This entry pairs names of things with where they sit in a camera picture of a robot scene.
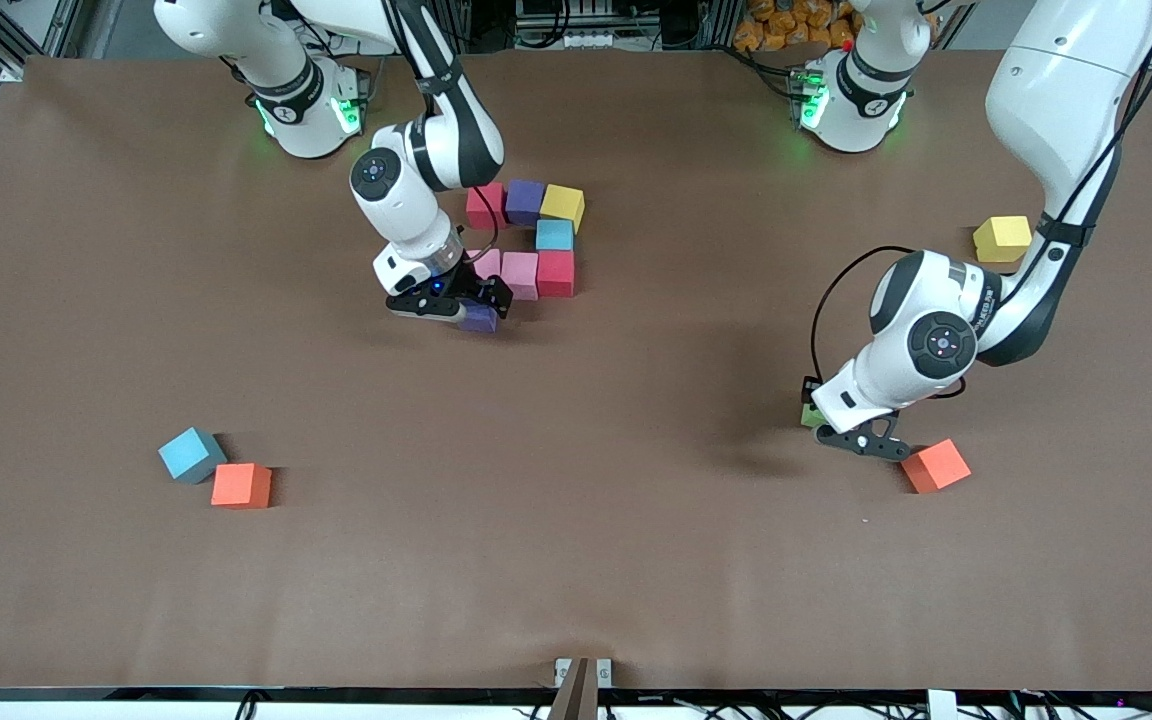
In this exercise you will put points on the bag of orange fruit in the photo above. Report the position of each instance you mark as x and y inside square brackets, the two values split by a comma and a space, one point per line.
[776, 30]

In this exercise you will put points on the yellow foam cube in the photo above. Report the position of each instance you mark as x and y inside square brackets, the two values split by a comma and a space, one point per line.
[563, 206]
[1002, 238]

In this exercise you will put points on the purple foam cube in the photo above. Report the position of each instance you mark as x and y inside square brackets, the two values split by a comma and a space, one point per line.
[479, 320]
[525, 202]

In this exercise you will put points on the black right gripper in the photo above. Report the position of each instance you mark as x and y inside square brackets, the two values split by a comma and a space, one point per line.
[477, 287]

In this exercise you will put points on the black table edge strip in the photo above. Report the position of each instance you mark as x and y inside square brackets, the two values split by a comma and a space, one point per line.
[136, 693]

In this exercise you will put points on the small white box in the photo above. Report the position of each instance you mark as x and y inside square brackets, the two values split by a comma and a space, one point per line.
[941, 705]

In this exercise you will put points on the white power strip with plugs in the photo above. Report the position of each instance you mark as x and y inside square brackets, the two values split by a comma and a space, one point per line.
[391, 40]

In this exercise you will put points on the green foam cube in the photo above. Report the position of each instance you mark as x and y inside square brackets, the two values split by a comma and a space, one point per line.
[814, 415]

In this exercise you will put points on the brown table cover sheet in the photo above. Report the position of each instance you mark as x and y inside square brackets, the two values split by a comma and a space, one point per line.
[576, 560]

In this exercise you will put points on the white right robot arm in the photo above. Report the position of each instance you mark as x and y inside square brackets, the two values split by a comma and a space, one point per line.
[406, 210]

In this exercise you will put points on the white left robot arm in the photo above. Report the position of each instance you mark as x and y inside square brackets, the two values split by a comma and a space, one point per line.
[1056, 100]

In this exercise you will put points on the grey bracket with brown post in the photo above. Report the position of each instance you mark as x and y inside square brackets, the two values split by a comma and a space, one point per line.
[581, 690]

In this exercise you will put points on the small white power strip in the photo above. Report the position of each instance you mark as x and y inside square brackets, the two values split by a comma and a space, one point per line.
[586, 40]

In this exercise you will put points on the light blue foam cube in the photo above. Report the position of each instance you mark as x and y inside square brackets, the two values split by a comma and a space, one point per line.
[554, 236]
[191, 455]

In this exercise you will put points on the pink foam cube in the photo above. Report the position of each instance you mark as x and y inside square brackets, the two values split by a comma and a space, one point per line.
[488, 263]
[520, 276]

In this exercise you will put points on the orange foam cube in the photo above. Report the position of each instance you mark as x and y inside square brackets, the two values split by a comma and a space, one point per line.
[241, 485]
[936, 468]

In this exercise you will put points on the red foam cube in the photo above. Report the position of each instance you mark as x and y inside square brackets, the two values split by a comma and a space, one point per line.
[556, 275]
[483, 208]

